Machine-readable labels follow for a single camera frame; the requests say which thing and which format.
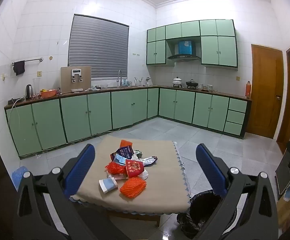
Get red mesh net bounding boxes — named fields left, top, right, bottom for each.
left=106, top=161, right=127, bottom=175

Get white and blue packet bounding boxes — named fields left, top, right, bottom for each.
left=99, top=177, right=119, bottom=195

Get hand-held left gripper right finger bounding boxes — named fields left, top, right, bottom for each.
left=192, top=144, right=278, bottom=240

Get clear measuring jug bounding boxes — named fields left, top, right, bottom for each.
left=33, top=78, right=40, bottom=98

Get brown water dispenser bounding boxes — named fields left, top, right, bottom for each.
left=60, top=66, right=92, bottom=93

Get black trash bin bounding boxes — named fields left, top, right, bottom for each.
left=177, top=190, right=237, bottom=239

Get beige tablecloth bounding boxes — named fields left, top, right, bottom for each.
left=69, top=134, right=192, bottom=215

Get dark towel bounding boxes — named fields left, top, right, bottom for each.
left=13, top=60, right=26, bottom=76

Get dark blue snack packet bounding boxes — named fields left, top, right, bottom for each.
left=110, top=147, right=135, bottom=162

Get grey window blind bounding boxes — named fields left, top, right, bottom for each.
left=67, top=14, right=130, bottom=81

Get orange plastic basin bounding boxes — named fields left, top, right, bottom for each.
left=40, top=89, right=58, bottom=99

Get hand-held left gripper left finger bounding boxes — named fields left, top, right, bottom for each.
left=14, top=144, right=130, bottom=240

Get light blue packet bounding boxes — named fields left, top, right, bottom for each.
left=114, top=154, right=128, bottom=165

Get red paper packet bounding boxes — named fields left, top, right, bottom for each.
left=125, top=159, right=145, bottom=179

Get black range hood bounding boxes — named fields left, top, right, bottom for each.
left=167, top=54, right=202, bottom=63

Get metal towel rail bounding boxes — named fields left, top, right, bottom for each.
left=12, top=58, right=44, bottom=67

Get green wall cabinets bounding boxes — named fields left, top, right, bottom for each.
left=146, top=19, right=238, bottom=68

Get orange foam fruit net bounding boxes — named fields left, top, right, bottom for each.
left=119, top=177, right=147, bottom=199

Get silver wrapper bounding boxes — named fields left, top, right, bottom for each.
left=142, top=156, right=159, bottom=167

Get green base cabinets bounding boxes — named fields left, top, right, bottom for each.
left=4, top=86, right=252, bottom=158

